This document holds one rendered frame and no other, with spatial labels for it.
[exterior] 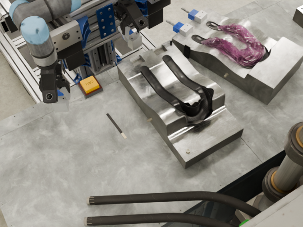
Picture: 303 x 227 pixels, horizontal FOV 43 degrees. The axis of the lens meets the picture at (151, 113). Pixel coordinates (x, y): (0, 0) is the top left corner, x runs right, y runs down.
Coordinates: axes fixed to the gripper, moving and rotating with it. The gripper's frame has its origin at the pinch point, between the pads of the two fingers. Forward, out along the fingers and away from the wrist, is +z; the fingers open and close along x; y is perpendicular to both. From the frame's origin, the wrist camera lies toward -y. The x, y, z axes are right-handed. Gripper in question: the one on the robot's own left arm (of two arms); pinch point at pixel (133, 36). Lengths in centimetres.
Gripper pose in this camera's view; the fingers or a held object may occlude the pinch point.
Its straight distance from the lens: 159.2
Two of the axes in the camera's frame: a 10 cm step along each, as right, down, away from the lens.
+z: 0.3, 5.5, 8.4
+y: -6.4, -6.3, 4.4
